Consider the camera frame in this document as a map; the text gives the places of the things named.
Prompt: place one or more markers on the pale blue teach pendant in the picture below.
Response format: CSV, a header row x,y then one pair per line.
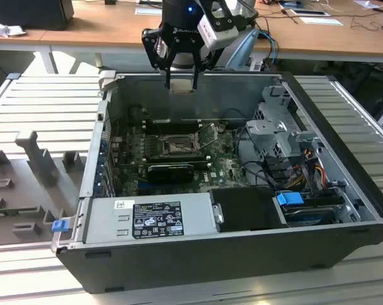
x,y
243,51

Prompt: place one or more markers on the wooden desk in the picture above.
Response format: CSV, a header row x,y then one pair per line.
x,y
19,38
108,31

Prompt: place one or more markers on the pale blue paper sheet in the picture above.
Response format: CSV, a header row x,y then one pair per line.
x,y
148,11

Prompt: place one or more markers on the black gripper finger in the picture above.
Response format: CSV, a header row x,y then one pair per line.
x,y
195,63
150,51

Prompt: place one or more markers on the grey power supply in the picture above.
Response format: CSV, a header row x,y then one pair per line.
x,y
108,219

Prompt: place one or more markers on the flat tablet device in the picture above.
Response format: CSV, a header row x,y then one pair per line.
x,y
307,12

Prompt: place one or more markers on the graphics card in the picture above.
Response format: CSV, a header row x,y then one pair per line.
x,y
170,174

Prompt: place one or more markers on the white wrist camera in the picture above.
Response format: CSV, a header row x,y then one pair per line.
x,y
221,38

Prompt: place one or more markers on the blue board connector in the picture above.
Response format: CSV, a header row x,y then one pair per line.
x,y
142,184

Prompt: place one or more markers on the hard disk in blue carrier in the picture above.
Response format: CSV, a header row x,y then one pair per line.
x,y
288,199

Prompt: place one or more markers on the blue slot clip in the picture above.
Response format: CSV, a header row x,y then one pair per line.
x,y
98,189
100,174
104,145
102,159

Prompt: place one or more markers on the CPU socket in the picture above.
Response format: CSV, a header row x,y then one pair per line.
x,y
177,147

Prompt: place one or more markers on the black RAM slot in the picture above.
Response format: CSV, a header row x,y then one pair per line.
x,y
178,128
178,131
178,124
178,162
202,165
178,156
178,121
178,159

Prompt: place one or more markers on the black plastic shroud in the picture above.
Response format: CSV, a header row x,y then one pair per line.
x,y
245,209

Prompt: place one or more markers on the round coin battery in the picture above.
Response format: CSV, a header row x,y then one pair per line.
x,y
222,128

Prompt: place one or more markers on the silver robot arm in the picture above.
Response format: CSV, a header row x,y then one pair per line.
x,y
182,61

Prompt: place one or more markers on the metal locking lever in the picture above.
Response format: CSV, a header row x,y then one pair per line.
x,y
159,131

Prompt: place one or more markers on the green motherboard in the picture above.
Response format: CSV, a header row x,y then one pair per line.
x,y
223,165

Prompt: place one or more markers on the grey parts rack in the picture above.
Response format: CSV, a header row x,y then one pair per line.
x,y
26,178

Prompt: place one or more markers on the silver CPU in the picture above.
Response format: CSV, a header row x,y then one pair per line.
x,y
181,86

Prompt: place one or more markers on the black PC case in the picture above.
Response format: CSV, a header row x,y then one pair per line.
x,y
178,263

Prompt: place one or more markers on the black computer tower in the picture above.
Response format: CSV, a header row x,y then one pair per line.
x,y
32,14

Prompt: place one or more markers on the blue case latch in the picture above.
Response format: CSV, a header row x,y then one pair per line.
x,y
59,226

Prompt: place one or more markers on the white paper sheet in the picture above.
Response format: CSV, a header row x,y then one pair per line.
x,y
321,21

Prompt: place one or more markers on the grey metal drive cage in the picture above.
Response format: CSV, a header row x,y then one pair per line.
x,y
267,133

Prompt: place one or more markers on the crumpled white paper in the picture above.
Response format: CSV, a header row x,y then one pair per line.
x,y
7,30

